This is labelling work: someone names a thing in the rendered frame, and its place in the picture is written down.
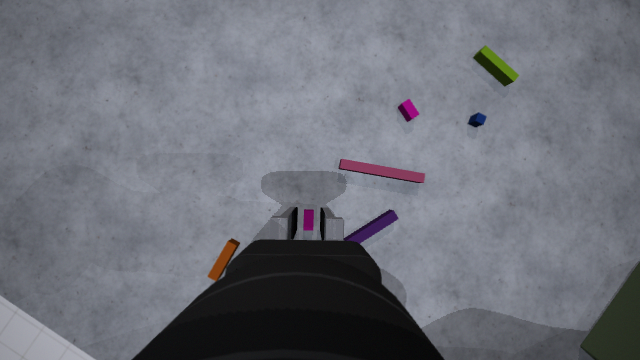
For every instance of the small blue cube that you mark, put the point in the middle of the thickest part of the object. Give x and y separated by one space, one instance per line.
477 119

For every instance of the purple rod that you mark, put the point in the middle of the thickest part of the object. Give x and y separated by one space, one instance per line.
372 227

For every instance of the pink rod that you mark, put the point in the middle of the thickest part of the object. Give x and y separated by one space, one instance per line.
382 171

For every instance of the orange rod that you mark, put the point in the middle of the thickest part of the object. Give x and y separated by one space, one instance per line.
223 259

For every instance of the lime green rectangular bar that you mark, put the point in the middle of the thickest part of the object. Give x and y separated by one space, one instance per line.
495 66

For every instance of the magenta rod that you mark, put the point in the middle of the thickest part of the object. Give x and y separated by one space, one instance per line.
408 110
308 219

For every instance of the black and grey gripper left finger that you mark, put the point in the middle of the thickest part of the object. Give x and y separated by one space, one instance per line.
284 227

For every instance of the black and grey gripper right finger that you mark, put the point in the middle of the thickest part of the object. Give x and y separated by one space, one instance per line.
331 227

